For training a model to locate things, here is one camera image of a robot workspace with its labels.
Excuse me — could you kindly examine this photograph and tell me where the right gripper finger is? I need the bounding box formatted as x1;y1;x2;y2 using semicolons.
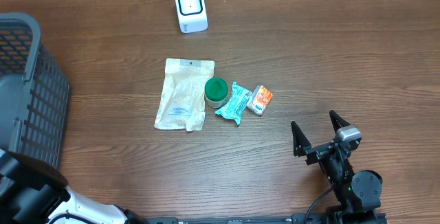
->
291;121;311;157
329;110;351;133

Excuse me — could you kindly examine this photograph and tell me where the orange snack packet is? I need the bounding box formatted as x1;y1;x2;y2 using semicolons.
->
247;85;274;115

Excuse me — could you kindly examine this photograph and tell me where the teal tissue packet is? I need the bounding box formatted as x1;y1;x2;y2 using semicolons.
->
215;82;252;125

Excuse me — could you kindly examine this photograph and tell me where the green lid jar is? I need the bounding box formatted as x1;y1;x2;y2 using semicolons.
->
204;78;228;109

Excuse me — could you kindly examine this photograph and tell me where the beige paper pouch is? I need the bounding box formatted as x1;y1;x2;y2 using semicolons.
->
154;58;215;132

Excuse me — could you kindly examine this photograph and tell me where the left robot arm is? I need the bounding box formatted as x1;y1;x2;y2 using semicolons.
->
1;150;146;224

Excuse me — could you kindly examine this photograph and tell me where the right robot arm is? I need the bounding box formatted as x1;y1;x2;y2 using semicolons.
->
291;110;387;224

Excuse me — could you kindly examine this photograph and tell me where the white barcode scanner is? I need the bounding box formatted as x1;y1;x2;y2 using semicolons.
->
175;0;208;34

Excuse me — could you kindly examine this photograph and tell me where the grey plastic mesh basket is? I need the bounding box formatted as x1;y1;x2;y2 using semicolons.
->
1;12;71;168

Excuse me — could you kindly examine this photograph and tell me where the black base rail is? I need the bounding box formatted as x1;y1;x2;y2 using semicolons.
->
144;212;389;224

